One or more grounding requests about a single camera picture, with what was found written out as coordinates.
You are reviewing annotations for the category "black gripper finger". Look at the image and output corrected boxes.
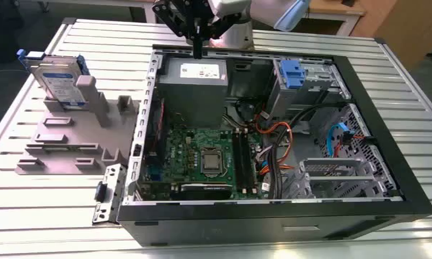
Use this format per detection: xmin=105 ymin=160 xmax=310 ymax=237
xmin=152 ymin=0 xmax=200 ymax=59
xmin=197 ymin=0 xmax=239 ymax=59

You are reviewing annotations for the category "hard disk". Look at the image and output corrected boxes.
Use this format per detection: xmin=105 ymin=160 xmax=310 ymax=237
xmin=16 ymin=49 xmax=92 ymax=110

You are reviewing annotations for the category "metal disk bay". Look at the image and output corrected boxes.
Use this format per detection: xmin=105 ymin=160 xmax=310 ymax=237
xmin=299 ymin=158 xmax=398 ymax=199

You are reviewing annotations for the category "grey power supply unit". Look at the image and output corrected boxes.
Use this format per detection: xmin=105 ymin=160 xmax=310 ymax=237
xmin=156 ymin=56 xmax=228 ymax=129

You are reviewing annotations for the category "wooden desk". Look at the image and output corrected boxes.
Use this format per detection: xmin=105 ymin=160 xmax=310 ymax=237
xmin=129 ymin=0 xmax=368 ymax=37

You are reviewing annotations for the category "silver optical drive cage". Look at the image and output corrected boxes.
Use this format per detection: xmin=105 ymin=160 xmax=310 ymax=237
xmin=266 ymin=57 xmax=350 ymax=119

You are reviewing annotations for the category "green motherboard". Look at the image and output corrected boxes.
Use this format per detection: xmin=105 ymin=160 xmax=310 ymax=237
xmin=140 ymin=128 xmax=271 ymax=200

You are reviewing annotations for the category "grey parts rack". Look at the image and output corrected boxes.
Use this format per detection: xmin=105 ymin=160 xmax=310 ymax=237
xmin=16 ymin=75 xmax=141 ymax=176

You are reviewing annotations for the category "black RAM slot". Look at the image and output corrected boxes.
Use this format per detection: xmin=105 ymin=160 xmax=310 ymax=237
xmin=243 ymin=128 xmax=259 ymax=194
xmin=232 ymin=128 xmax=248 ymax=194

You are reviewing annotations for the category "silver CPU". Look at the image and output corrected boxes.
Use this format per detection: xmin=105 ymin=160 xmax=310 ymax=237
xmin=203 ymin=153 xmax=223 ymax=171

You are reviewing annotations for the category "wooden cabinet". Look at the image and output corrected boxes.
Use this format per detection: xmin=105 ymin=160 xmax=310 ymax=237
xmin=348 ymin=0 xmax=432 ymax=71

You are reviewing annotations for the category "CPU socket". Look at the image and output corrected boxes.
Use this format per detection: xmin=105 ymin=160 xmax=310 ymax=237
xmin=200 ymin=147 xmax=228 ymax=178

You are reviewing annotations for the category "green RAM stick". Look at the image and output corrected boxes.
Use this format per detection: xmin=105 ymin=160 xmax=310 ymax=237
xmin=43 ymin=145 xmax=83 ymax=152

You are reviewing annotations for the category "black graphics card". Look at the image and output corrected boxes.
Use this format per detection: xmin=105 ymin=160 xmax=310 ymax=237
xmin=171 ymin=182 xmax=235 ymax=201

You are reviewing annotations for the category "black open PC case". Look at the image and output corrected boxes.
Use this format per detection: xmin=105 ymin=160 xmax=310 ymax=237
xmin=116 ymin=44 xmax=432 ymax=247

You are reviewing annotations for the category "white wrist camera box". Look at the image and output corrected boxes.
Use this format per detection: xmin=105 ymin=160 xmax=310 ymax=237
xmin=205 ymin=0 xmax=254 ymax=26

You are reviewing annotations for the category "orange red wire bundle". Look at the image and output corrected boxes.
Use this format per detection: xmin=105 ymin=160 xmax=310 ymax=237
xmin=255 ymin=121 xmax=296 ymax=173

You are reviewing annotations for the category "blue SATA wire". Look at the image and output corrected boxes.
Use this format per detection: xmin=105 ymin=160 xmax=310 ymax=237
xmin=326 ymin=121 xmax=356 ymax=159

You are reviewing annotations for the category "power wire with black plug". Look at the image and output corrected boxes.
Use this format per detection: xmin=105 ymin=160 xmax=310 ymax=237
xmin=336 ymin=134 xmax=378 ymax=159

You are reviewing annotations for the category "black cable bundle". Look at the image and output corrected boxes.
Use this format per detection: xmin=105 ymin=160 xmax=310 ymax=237
xmin=266 ymin=104 xmax=347 ymax=199

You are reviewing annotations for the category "metal bracket with black latch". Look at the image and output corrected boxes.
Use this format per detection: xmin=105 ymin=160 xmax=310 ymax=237
xmin=91 ymin=163 xmax=128 ymax=225

